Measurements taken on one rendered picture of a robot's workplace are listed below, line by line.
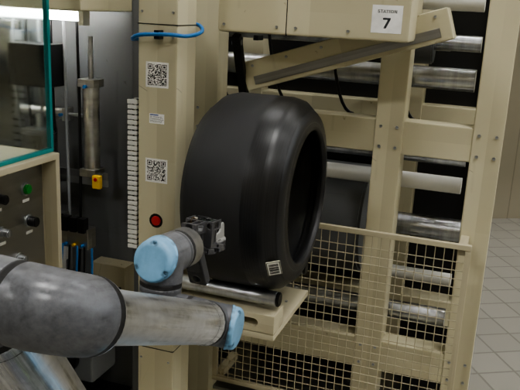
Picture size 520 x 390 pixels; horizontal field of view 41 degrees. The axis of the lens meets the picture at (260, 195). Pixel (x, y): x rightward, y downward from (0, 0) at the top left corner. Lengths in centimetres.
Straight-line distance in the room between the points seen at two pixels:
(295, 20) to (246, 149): 53
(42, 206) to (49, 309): 129
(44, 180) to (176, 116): 45
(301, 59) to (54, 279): 155
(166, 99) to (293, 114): 40
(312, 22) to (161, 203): 72
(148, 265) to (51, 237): 82
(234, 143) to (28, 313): 105
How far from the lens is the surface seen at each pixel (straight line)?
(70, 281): 96
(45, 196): 221
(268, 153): 183
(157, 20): 209
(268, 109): 194
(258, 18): 224
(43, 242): 225
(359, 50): 229
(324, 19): 218
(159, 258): 144
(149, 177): 216
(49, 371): 114
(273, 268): 192
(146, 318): 109
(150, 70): 211
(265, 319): 203
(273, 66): 237
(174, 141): 210
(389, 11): 214
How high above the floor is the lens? 172
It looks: 15 degrees down
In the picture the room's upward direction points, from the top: 3 degrees clockwise
